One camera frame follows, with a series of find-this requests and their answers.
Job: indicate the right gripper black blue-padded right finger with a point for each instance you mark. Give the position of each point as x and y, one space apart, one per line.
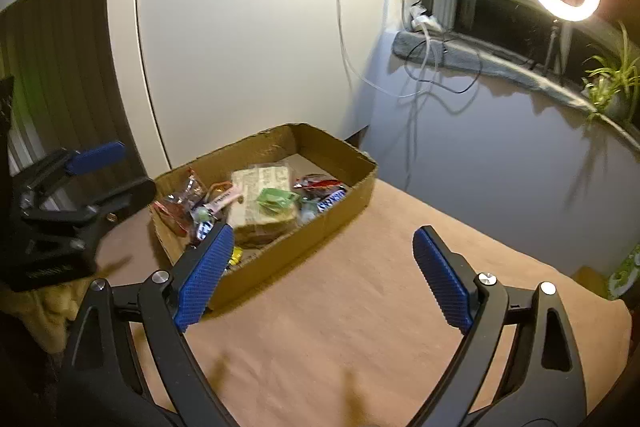
542 383

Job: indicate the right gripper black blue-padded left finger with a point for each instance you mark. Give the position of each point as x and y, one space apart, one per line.
103 383

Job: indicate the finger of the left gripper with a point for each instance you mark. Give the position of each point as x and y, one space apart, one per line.
89 223
40 180

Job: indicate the small clear dark snack bag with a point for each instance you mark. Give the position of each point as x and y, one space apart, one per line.
175 208

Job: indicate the small light green packet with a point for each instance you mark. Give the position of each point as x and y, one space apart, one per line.
276 200

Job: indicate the Snickers bar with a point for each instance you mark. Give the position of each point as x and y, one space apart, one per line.
328 201

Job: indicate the clear red-ended prune packet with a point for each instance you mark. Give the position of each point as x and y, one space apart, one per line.
316 185

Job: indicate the green tissue box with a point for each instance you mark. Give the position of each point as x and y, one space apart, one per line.
624 276

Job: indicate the clear wrapped cracker pack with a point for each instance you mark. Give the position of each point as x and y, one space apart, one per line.
253 226

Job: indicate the brown cardboard box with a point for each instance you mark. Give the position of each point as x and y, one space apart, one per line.
302 147

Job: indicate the potted spider plant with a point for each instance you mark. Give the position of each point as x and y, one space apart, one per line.
611 81

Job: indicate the white power strip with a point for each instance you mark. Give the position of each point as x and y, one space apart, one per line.
421 18

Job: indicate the grey windowsill cloth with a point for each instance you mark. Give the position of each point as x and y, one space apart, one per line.
459 55

